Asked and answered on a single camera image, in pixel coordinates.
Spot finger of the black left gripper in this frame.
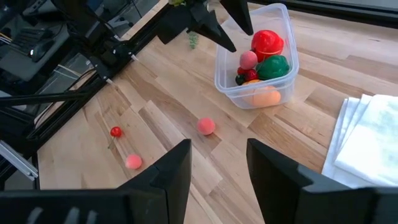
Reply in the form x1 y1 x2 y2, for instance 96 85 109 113
220 0 254 36
186 6 237 53

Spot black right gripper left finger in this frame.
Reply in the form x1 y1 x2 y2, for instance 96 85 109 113
0 138 192 224

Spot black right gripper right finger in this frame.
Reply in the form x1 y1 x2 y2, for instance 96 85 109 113
246 138 398 224

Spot red toy tomato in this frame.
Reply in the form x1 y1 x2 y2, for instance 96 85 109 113
251 29 285 63

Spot pink toy peach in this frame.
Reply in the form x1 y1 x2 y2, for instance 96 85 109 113
125 154 143 170
239 50 259 70
196 117 216 136

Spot green toy pepper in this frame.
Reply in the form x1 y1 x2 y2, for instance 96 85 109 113
255 55 291 81

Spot bright red toy cherry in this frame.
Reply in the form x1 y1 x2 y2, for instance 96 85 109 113
107 126 123 149

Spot clear plastic tupperware container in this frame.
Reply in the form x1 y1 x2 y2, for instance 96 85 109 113
213 2 300 110

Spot succulent plant in dark pot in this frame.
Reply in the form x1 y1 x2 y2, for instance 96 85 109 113
167 0 200 50

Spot orange toy mandarin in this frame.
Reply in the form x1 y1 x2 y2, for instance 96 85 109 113
241 79 282 108

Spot white folded cloth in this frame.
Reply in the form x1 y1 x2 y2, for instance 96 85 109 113
322 94 398 189

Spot black computer mouse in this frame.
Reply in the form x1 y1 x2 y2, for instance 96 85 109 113
29 39 55 63

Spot grey desk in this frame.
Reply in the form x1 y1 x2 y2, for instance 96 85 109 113
0 18 72 82

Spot silver aluminium bracket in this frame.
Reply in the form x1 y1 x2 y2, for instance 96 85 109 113
0 140 40 181

